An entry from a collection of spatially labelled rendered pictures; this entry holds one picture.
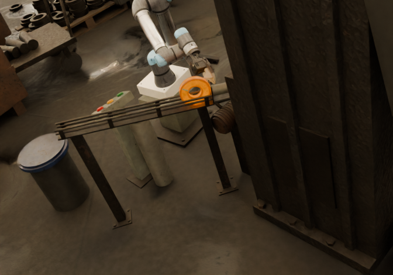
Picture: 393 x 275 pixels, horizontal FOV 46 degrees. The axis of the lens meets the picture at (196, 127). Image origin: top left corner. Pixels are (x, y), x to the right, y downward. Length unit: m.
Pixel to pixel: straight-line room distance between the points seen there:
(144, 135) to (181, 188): 0.44
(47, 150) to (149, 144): 0.62
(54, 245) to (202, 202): 0.91
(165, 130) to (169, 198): 0.65
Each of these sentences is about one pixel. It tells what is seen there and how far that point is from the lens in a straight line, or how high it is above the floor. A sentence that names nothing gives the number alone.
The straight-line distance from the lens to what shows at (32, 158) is 2.88.
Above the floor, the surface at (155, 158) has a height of 0.24.
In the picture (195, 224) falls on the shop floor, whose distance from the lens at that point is 2.62.
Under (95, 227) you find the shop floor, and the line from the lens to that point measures 2.87.
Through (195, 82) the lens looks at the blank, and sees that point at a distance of 2.26.
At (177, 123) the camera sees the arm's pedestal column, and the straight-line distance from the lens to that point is 3.16.
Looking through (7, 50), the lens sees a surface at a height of 0.41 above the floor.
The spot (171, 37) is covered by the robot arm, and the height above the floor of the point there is 0.69.
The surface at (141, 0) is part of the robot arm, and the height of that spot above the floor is 1.00.
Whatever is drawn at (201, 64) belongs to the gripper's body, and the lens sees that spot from 2.40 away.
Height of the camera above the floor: 1.95
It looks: 37 degrees down
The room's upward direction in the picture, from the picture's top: 19 degrees counter-clockwise
